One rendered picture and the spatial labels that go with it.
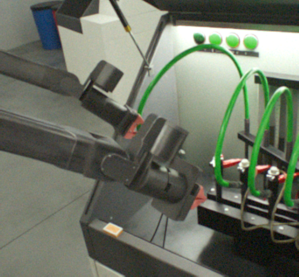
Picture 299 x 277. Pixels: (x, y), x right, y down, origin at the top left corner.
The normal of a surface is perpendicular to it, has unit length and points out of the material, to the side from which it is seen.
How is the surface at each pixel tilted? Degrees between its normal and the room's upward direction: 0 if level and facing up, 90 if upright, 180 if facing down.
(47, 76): 67
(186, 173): 46
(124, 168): 78
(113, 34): 90
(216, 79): 90
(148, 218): 0
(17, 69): 72
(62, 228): 0
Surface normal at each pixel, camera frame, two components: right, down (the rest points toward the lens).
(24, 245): -0.11, -0.88
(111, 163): 0.34, 0.20
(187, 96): -0.58, 0.44
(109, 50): 0.53, 0.34
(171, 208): -0.64, -0.33
